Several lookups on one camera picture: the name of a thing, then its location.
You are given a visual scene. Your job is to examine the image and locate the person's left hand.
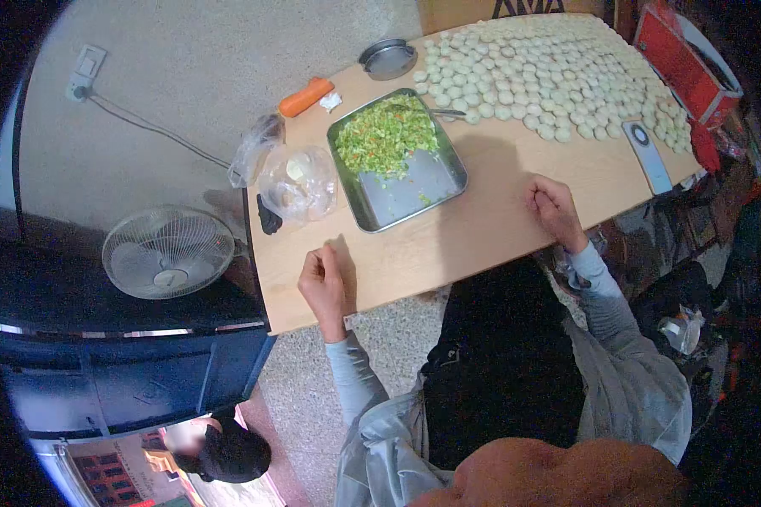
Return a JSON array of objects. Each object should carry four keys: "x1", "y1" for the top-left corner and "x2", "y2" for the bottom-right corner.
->
[{"x1": 297, "y1": 244, "x2": 350, "y2": 344}]

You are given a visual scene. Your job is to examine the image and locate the person's right hand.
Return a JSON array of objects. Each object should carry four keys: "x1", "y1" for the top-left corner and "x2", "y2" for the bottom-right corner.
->
[{"x1": 524, "y1": 174, "x2": 590, "y2": 255}]

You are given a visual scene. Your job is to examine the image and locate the person's right fingers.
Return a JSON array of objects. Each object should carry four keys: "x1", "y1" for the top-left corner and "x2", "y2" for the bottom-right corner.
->
[{"x1": 524, "y1": 175, "x2": 567, "y2": 220}]

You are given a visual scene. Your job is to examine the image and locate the person's left fingers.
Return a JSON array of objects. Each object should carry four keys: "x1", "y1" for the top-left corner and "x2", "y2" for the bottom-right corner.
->
[{"x1": 298, "y1": 245, "x2": 342, "y2": 290}]

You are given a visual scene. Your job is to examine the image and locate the small black object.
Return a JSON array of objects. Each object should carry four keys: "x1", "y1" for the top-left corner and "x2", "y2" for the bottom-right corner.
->
[{"x1": 256, "y1": 193, "x2": 284, "y2": 236}]

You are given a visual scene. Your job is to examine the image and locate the clear plastic bag with food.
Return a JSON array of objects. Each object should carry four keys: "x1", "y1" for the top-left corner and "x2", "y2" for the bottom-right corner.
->
[{"x1": 257, "y1": 145, "x2": 339, "y2": 224}]

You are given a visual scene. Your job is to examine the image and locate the white rectangular device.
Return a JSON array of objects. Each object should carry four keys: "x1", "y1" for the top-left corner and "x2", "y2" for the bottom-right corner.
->
[{"x1": 622, "y1": 121, "x2": 674, "y2": 195}]

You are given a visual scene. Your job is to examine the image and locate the group of round dough pieces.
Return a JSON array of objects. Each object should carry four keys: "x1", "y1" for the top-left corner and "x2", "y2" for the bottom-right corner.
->
[{"x1": 412, "y1": 14, "x2": 694, "y2": 154}]

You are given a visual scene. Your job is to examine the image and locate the rectangular metal tray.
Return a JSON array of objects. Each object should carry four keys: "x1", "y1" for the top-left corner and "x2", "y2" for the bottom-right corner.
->
[{"x1": 326, "y1": 87, "x2": 469, "y2": 234}]

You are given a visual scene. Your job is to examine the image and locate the metal spoon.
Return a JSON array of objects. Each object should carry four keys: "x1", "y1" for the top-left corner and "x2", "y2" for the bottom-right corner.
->
[{"x1": 390, "y1": 104, "x2": 467, "y2": 119}]

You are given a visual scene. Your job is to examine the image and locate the empty clear plastic bag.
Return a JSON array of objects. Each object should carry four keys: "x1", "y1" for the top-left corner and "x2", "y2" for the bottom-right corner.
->
[{"x1": 228, "y1": 113, "x2": 287, "y2": 189}]

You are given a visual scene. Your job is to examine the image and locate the chopped green vegetable filling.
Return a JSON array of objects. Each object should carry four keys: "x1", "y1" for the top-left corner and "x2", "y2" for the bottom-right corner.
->
[{"x1": 334, "y1": 94, "x2": 440, "y2": 181}]

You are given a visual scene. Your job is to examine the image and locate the white electric fan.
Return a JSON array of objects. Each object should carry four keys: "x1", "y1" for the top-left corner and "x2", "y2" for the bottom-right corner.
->
[{"x1": 101, "y1": 204, "x2": 237, "y2": 300}]

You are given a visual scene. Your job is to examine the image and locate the orange carrot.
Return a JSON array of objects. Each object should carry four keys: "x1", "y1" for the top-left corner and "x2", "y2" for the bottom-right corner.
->
[{"x1": 278, "y1": 76, "x2": 336, "y2": 119}]

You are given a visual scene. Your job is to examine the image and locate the brown cardboard box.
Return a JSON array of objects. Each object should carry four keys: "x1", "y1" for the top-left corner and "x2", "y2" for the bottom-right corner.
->
[{"x1": 416, "y1": 0, "x2": 610, "y2": 35}]

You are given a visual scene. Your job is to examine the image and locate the crumpled clear plastic bag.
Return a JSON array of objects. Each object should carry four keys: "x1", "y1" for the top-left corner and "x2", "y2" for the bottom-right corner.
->
[{"x1": 657, "y1": 305, "x2": 706, "y2": 356}]

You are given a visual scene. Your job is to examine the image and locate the red box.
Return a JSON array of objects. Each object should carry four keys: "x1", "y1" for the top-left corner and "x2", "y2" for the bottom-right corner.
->
[{"x1": 633, "y1": 3, "x2": 743, "y2": 126}]

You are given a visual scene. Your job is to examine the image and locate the person's body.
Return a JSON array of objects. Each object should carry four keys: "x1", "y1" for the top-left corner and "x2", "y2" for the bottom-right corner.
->
[{"x1": 334, "y1": 259, "x2": 694, "y2": 507}]

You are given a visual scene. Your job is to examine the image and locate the round metal dish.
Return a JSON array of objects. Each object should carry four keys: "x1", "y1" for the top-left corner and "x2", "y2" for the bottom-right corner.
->
[{"x1": 358, "y1": 38, "x2": 419, "y2": 81}]

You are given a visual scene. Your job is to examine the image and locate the dark blue cabinet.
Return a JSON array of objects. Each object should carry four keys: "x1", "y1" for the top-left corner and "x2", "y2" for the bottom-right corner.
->
[{"x1": 0, "y1": 203, "x2": 276, "y2": 441}]

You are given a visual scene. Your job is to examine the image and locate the white wall socket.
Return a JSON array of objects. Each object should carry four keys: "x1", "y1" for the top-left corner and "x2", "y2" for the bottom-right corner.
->
[{"x1": 65, "y1": 44, "x2": 107, "y2": 103}]

